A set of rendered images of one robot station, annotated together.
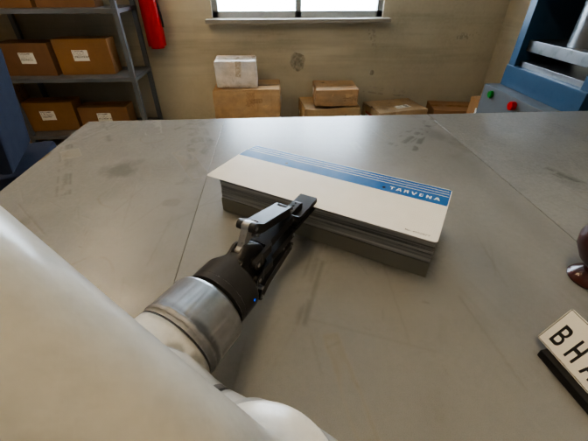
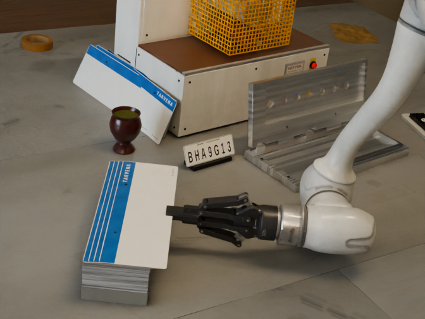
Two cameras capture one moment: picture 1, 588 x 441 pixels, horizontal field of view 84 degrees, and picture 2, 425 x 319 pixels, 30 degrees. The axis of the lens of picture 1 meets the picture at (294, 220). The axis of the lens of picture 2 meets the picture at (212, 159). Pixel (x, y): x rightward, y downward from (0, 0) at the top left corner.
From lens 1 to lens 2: 1.78 m
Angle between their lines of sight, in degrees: 94
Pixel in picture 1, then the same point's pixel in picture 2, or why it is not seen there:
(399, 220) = (164, 177)
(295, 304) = (220, 242)
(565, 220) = (59, 145)
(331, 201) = (161, 202)
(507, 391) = (219, 180)
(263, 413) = (320, 165)
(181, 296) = (295, 208)
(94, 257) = not seen: outside the picture
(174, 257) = (224, 307)
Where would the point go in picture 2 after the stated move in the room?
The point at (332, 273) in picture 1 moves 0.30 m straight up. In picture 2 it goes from (184, 232) to (197, 113)
